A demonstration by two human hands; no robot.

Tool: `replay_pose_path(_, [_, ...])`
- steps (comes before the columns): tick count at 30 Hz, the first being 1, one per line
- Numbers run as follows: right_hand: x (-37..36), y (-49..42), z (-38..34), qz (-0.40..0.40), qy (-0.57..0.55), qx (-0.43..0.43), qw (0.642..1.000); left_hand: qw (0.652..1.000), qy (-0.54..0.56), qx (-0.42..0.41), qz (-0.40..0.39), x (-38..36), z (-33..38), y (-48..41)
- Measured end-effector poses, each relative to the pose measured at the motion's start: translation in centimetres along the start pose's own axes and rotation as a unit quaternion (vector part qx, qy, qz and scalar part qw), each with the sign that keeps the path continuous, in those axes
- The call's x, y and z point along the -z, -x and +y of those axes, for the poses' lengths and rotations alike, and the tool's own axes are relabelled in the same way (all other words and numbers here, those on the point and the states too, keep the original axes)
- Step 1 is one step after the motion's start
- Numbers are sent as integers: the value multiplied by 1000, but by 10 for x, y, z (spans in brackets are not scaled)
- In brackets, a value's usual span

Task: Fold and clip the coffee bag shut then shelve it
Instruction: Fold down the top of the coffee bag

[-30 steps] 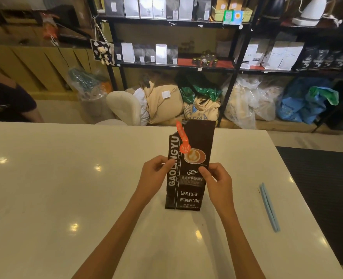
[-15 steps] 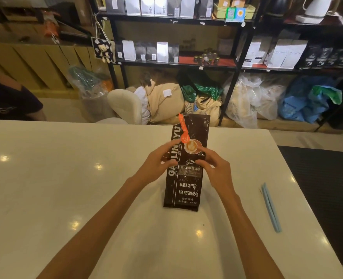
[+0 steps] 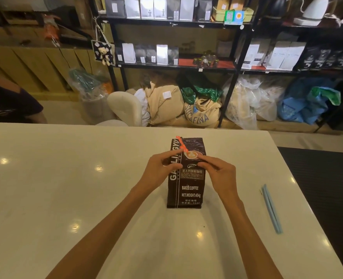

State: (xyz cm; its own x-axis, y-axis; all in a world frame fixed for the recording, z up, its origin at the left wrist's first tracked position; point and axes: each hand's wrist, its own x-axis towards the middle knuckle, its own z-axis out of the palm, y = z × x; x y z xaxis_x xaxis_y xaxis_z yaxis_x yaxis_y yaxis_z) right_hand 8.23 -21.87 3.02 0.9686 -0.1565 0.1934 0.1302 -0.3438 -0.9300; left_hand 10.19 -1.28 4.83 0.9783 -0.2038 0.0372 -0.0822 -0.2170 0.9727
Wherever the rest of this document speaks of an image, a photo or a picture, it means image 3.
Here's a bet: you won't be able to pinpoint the black kettle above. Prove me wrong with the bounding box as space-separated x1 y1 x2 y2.
264 0 291 20

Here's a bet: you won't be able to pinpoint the light blue sealing stick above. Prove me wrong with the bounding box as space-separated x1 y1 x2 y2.
260 184 283 234

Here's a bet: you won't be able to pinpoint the white kettle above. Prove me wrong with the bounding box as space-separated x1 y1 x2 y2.
293 0 331 27

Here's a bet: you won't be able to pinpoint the cluster of small glass jars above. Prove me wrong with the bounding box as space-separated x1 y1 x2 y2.
193 53 220 68

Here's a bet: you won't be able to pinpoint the group of black printed bags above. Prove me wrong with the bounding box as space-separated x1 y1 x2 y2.
295 47 343 71

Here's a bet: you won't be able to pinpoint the teal payment code sign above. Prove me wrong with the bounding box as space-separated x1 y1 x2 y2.
224 10 245 26

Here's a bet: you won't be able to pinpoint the person's left forearm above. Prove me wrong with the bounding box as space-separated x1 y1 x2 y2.
46 183 149 279

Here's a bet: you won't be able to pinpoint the row of tall coffee bags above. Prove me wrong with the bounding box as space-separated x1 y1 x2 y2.
104 0 214 22

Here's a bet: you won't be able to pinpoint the light green plastic bag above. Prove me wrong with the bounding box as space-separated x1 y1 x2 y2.
309 86 341 107

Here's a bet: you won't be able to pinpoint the dark brown coffee bag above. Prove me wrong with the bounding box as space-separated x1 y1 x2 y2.
167 137 207 209

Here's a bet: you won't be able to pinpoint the person's right forearm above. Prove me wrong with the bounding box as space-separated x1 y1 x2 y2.
220 197 284 279

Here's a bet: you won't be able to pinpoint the white chair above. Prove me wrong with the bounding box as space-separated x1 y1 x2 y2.
96 91 143 127

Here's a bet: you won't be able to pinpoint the hanging plush bear pouch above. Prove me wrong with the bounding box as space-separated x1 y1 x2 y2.
91 40 116 66

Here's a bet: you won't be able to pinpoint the bin with clear liner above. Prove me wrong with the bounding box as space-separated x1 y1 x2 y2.
68 67 114 124

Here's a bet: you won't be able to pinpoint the orange packet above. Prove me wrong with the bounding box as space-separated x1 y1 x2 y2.
41 14 61 41

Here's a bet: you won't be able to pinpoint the black metal shelf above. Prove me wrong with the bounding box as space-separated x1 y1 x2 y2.
88 0 343 133

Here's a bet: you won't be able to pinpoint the yellow box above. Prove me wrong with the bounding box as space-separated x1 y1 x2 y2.
211 0 255 23

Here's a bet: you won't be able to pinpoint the wooden counter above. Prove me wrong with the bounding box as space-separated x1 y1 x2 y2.
0 24 108 101

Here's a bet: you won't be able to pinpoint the printed burlap sack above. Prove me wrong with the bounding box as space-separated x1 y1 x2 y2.
184 96 222 129

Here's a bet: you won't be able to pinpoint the orange plastic bag clip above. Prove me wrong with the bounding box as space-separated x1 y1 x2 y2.
176 136 190 153

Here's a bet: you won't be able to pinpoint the row of small coffee bags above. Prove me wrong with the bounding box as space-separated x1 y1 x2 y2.
115 42 180 66

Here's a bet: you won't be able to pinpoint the plain beige burlap sack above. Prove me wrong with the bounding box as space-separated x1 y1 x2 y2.
126 82 187 126

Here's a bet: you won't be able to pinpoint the person's right hand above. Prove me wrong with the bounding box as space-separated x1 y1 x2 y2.
197 155 239 202

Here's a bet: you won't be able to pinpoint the group of white paper bags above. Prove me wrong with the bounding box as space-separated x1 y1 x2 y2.
241 38 307 71

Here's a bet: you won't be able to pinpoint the clear plastic bags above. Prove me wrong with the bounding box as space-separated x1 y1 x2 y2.
222 76 287 130

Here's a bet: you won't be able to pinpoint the blue plastic bag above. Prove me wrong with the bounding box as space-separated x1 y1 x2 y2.
277 78 339 125

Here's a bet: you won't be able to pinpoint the person's left hand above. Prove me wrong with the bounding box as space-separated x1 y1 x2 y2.
139 149 185 194

